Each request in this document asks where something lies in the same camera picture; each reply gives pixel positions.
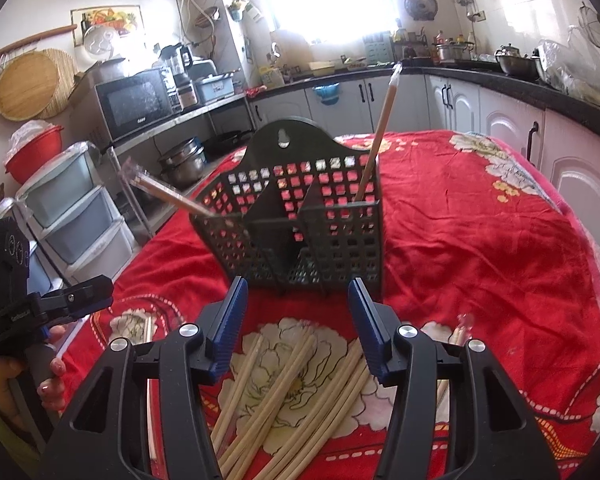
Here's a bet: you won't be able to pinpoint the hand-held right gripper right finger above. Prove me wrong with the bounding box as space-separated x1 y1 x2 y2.
347 277 561 480

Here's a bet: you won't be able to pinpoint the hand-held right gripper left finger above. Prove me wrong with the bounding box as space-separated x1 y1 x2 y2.
40 276 249 480

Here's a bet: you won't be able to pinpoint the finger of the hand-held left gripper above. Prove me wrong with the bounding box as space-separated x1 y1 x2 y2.
55 275 115 323

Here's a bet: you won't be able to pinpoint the pile of wooden chopsticks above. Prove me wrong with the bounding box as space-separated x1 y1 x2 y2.
210 327 381 480

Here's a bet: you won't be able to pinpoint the black plastic utensil holder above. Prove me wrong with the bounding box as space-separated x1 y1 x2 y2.
189 116 385 300

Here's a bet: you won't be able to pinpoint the chopstick pair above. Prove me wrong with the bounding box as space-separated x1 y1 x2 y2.
142 316 160 463
121 157 211 218
354 63 403 202
436 312 477 408

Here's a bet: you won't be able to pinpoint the person's left forearm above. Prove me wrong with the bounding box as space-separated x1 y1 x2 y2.
0 385 46 466

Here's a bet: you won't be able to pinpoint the person's left hand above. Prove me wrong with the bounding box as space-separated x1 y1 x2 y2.
0 325 68 413

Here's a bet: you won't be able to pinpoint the plastic drawer unit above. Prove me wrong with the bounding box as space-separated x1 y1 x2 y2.
15 142 136 286

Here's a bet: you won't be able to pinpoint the red plastic basin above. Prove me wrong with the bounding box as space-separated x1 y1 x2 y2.
4 125 65 186

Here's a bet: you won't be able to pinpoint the red floral blanket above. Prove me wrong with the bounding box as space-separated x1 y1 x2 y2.
60 130 600 480

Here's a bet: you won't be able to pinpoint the stack of steel pots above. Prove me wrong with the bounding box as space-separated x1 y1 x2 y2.
157 137 208 188

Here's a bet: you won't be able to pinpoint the round wooden cutting board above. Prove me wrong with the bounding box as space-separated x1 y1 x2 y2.
0 52 58 121

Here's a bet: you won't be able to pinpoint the black frying pan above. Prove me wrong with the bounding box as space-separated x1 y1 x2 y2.
202 130 256 161

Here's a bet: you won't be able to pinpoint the black microwave oven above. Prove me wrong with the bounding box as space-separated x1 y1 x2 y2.
95 66 177 142

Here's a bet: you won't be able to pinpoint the round bamboo mat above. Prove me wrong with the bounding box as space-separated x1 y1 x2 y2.
40 48 81 116

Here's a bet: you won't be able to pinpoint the metal shelf rack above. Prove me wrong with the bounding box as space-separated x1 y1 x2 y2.
100 92 258 241

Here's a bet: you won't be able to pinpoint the wooden rolling pin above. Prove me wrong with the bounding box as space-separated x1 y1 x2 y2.
0 24 78 67

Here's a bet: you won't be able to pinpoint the white kitchen cabinets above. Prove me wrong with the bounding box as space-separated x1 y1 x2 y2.
247 72 600 281

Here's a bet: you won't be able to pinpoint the blue storage box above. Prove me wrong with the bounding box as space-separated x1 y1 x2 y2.
196 74 235 106

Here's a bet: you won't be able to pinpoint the white round lid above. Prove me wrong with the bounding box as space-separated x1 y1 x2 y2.
82 24 121 65

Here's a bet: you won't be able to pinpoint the blue plastic bag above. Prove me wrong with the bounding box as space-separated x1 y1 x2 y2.
312 82 341 106

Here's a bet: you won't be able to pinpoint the black blender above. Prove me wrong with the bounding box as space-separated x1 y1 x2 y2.
161 44 198 111

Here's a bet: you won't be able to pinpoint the tan cutting board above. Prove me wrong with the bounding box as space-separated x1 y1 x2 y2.
269 30 311 68

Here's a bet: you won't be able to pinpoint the pale green utensil organizer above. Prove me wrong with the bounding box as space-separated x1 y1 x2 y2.
365 35 393 63

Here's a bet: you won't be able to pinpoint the steel stockpot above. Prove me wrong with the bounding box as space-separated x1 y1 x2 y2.
435 42 468 63

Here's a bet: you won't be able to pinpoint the steel mixing bowl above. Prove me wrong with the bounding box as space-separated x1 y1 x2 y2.
495 45 541 78

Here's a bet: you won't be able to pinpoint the clear plastic bag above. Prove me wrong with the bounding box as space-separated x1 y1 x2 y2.
537 37 600 108

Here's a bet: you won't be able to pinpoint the kitchen window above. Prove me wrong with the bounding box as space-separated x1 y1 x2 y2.
260 0 388 43

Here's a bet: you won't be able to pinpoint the fruit wall poster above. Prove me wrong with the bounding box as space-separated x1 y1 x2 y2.
71 6 142 46

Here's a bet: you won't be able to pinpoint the wall exhaust fan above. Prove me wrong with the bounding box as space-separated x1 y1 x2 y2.
404 0 438 22

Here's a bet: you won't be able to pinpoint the wire strainer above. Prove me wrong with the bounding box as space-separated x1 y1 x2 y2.
577 2 600 48

